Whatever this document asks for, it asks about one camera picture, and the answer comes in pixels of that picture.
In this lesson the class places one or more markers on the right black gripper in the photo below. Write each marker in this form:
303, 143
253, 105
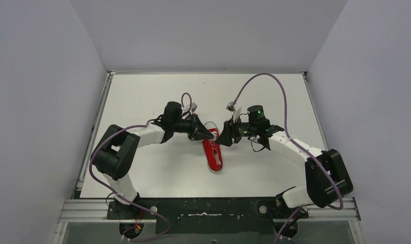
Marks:
229, 132

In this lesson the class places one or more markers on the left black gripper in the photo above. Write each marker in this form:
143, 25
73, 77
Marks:
194, 126

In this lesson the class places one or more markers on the white shoelace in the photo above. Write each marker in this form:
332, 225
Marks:
213, 153

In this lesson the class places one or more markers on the red canvas sneaker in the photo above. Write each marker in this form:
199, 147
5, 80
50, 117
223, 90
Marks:
211, 126

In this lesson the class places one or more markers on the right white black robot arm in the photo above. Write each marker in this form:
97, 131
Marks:
326, 178

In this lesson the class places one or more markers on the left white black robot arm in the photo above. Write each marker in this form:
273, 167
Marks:
112, 159

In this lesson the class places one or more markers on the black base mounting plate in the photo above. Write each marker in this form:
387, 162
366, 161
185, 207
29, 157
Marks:
224, 215

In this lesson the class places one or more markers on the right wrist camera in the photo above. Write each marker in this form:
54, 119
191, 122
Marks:
236, 113

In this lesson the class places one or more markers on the aluminium frame rail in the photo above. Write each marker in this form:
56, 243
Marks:
96, 211

